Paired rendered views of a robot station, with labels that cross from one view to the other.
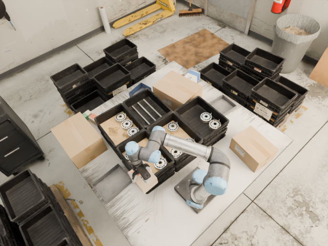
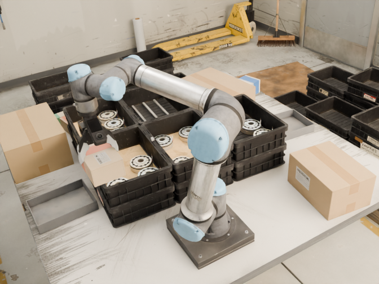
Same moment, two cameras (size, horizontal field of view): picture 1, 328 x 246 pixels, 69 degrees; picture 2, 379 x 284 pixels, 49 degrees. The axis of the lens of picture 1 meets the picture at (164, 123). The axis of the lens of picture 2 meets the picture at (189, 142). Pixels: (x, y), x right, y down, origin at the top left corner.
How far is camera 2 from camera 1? 0.83 m
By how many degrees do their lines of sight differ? 20
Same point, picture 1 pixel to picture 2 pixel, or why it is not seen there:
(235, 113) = (312, 138)
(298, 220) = not seen: outside the picture
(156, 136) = (125, 63)
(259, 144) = (340, 165)
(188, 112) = not seen: hidden behind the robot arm
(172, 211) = (152, 260)
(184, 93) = not seen: hidden behind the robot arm
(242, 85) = (342, 121)
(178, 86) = (215, 84)
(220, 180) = (214, 123)
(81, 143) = (30, 136)
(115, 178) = (70, 202)
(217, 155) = (221, 97)
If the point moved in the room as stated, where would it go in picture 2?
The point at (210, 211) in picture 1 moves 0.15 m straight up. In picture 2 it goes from (224, 268) to (223, 240)
